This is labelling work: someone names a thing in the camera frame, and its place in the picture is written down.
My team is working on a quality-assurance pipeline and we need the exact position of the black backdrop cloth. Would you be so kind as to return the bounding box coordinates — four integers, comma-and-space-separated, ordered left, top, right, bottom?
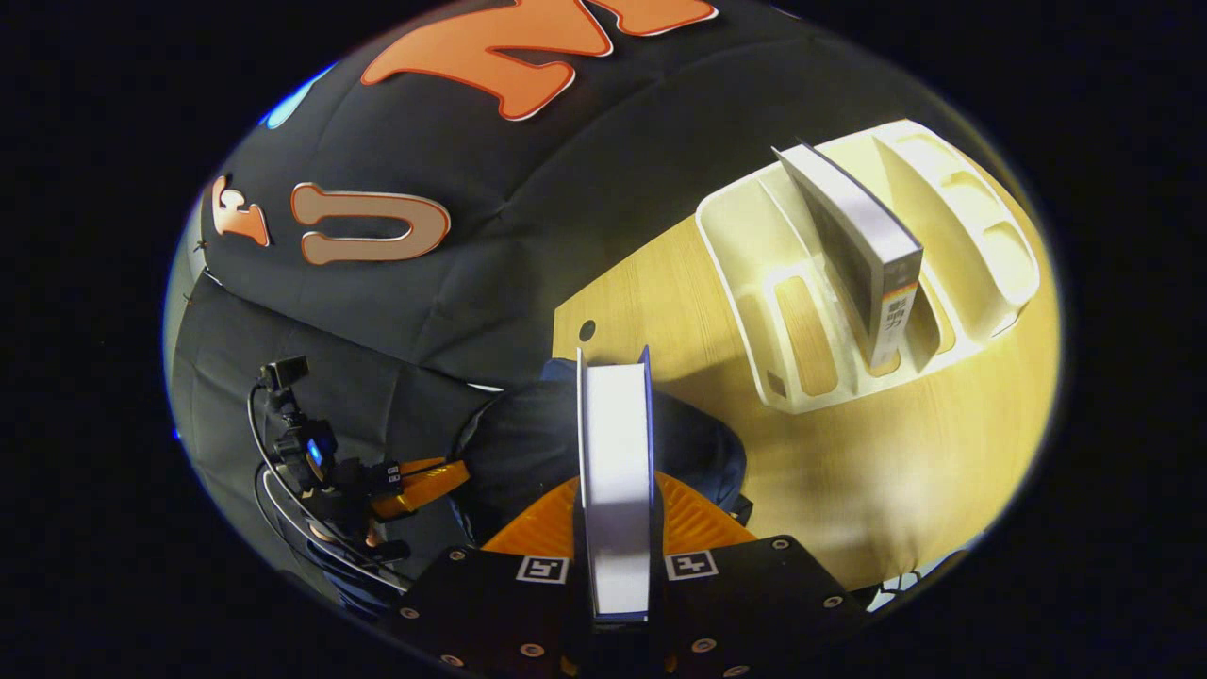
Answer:
170, 0, 944, 604

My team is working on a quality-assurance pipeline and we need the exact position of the white bookshelf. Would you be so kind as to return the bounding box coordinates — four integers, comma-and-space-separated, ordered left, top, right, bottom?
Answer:
696, 118, 1041, 416

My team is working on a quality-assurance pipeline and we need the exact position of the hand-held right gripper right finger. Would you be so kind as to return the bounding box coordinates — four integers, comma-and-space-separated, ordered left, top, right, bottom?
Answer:
649, 470, 870, 679

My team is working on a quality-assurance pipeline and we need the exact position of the black book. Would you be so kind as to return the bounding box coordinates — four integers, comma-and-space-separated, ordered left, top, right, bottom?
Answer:
771, 140, 925, 371

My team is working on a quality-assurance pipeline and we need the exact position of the blue schoolbag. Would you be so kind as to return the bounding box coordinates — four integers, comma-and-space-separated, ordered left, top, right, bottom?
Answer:
453, 356, 752, 550

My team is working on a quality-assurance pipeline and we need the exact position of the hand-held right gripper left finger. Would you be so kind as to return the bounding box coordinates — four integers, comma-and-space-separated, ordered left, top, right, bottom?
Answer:
389, 474, 593, 679

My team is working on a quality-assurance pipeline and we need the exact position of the blue book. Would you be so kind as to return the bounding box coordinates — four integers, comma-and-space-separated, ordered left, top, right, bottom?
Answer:
575, 344, 656, 623

